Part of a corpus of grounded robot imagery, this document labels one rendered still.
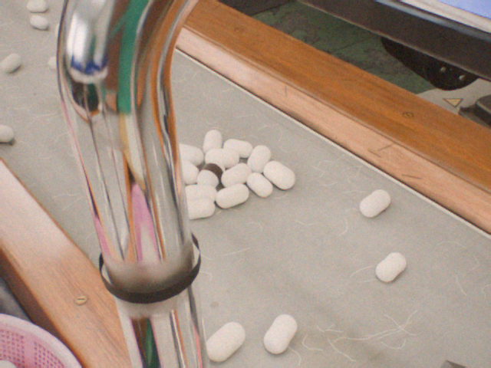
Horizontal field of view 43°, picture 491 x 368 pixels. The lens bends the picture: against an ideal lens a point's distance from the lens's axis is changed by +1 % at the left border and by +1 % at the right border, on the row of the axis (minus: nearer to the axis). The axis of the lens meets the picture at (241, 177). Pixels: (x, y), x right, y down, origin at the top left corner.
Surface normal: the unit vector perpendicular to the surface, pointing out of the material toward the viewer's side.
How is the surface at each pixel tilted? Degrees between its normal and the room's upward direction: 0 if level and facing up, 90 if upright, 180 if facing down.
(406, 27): 90
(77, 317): 0
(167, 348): 90
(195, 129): 0
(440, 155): 0
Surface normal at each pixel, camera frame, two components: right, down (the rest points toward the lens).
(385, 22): -0.78, 0.42
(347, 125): -0.59, -0.26
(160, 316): 0.20, 0.60
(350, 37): -0.05, -0.78
